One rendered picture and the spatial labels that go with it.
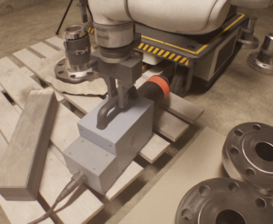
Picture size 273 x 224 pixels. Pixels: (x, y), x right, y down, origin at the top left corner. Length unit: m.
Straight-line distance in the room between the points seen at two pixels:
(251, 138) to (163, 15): 0.49
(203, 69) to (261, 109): 0.40
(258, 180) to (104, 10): 0.56
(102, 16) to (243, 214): 0.54
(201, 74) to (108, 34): 0.83
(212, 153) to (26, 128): 0.74
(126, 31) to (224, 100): 0.89
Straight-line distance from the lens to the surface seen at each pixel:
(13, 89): 1.20
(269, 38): 1.68
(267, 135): 0.77
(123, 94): 0.59
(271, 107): 1.38
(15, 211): 0.73
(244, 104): 1.31
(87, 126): 0.62
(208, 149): 0.98
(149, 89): 0.78
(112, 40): 0.49
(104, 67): 0.56
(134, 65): 0.52
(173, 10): 0.36
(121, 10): 0.43
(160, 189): 0.83
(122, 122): 0.62
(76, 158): 0.62
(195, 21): 0.36
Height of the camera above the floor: 0.74
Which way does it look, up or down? 42 degrees down
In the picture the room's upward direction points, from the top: straight up
